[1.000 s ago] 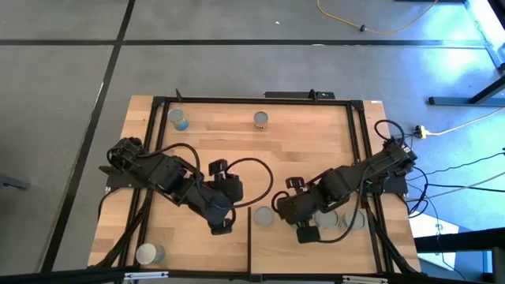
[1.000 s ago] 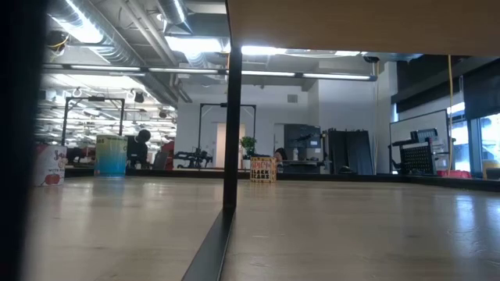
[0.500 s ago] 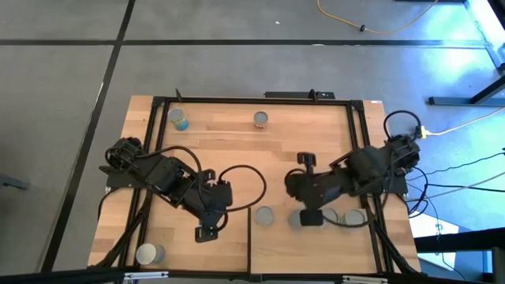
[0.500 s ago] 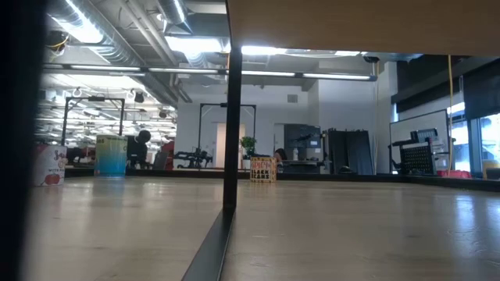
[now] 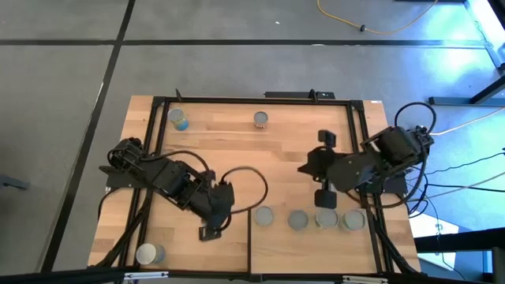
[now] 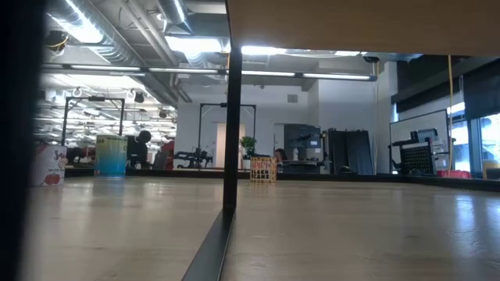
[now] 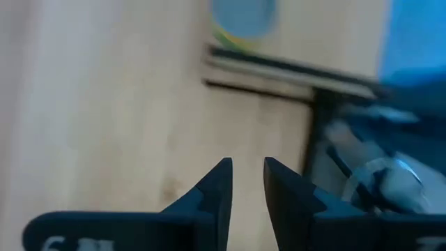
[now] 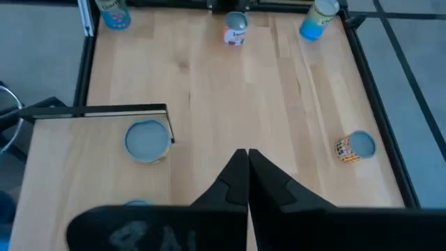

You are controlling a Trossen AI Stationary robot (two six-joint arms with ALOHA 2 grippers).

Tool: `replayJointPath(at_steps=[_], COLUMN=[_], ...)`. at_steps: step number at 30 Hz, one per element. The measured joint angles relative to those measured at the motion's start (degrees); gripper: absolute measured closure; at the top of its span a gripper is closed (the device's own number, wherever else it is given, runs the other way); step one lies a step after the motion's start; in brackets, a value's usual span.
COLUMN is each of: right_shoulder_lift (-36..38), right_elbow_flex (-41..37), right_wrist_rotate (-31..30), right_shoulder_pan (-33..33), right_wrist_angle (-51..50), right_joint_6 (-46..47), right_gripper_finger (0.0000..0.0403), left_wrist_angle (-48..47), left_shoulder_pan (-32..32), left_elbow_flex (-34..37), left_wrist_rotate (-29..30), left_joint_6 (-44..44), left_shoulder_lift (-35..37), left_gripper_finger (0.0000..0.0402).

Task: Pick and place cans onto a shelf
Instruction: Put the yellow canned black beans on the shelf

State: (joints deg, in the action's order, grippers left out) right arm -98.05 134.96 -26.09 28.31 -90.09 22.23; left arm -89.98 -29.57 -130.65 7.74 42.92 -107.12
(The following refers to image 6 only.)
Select whiteboard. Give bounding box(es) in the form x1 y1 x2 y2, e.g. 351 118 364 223
388 108 450 173

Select black window blind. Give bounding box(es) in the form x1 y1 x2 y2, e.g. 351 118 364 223
462 58 500 121

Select blue and yellow can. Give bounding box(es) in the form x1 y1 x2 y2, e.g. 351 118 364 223
94 133 129 177

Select red background object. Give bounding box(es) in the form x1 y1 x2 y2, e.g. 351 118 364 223
158 140 176 171

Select dark background desk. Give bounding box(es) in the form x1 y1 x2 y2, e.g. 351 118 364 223
280 158 327 175

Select red bins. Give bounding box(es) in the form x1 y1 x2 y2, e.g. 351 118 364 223
435 169 473 180

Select spicy black beans can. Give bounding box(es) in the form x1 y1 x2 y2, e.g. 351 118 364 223
249 155 277 183

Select black ceiling cable reel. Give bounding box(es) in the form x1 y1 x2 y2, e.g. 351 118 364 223
43 30 70 52

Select black folding panels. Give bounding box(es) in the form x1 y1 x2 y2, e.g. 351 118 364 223
327 127 375 176

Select black background station frame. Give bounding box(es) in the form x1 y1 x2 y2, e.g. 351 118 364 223
60 96 127 148
197 101 258 169

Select black shelf corner post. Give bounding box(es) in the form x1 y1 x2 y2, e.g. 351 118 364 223
0 0 45 281

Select silver ceiling duct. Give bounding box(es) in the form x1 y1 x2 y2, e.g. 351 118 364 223
46 0 180 106

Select green potted plant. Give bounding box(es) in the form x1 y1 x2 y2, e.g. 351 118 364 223
240 135 258 169

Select white orange sauce can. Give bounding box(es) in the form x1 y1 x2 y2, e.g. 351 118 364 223
30 143 68 187

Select white door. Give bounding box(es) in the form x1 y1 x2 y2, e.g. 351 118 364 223
215 122 246 169

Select bright ceiling light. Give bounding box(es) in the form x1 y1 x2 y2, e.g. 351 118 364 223
163 34 288 56

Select wooden shelf board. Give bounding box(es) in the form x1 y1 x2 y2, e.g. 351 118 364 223
225 0 500 58

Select yellow background object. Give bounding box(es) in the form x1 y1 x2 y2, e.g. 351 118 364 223
482 158 500 180

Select black pegboard cart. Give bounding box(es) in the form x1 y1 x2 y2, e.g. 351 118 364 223
387 127 457 176

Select long ceiling light bar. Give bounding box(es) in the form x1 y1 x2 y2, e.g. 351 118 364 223
41 62 378 82

